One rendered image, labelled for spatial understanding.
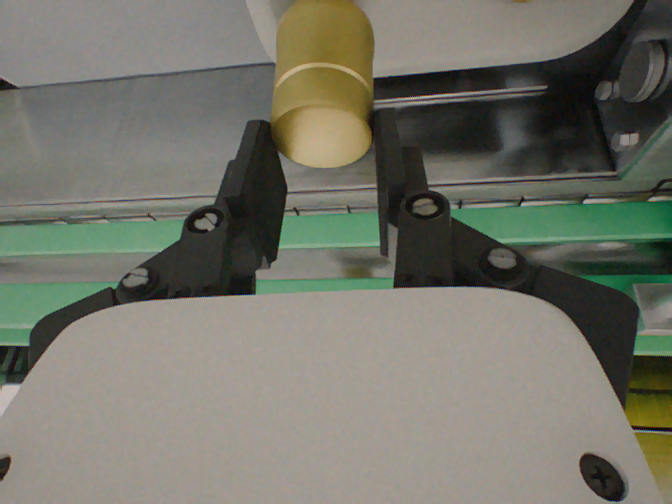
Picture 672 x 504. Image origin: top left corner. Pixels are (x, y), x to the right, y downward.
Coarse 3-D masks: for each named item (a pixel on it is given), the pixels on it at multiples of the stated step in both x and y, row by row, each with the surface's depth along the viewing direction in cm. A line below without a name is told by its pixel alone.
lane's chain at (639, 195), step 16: (624, 192) 24; (640, 192) 24; (656, 192) 24; (288, 208) 27; (304, 208) 27; (320, 208) 27; (336, 208) 27; (352, 208) 27; (368, 208) 27; (0, 224) 31; (16, 224) 31; (32, 224) 31; (48, 224) 31
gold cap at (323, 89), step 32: (320, 0) 12; (288, 32) 12; (320, 32) 12; (352, 32) 12; (288, 64) 12; (320, 64) 11; (352, 64) 12; (288, 96) 11; (320, 96) 11; (352, 96) 11; (288, 128) 12; (320, 128) 12; (352, 128) 12; (320, 160) 13; (352, 160) 13
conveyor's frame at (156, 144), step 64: (640, 0) 25; (576, 64) 26; (0, 128) 33; (64, 128) 31; (128, 128) 30; (192, 128) 29; (448, 128) 26; (512, 128) 25; (576, 128) 24; (0, 192) 29; (64, 192) 28; (128, 192) 28; (192, 192) 27; (320, 192) 26; (448, 192) 25; (512, 192) 24; (576, 192) 24
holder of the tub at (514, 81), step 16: (512, 64) 26; (528, 64) 26; (384, 80) 28; (400, 80) 27; (416, 80) 27; (432, 80) 27; (448, 80) 27; (464, 80) 26; (480, 80) 26; (496, 80) 26; (512, 80) 26; (528, 80) 26; (544, 80) 25; (384, 96) 27; (400, 96) 27; (416, 96) 27; (432, 96) 26; (448, 96) 26; (464, 96) 26
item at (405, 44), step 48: (288, 0) 20; (384, 0) 21; (432, 0) 21; (480, 0) 20; (576, 0) 19; (624, 0) 17; (384, 48) 20; (432, 48) 20; (480, 48) 19; (528, 48) 19; (576, 48) 19
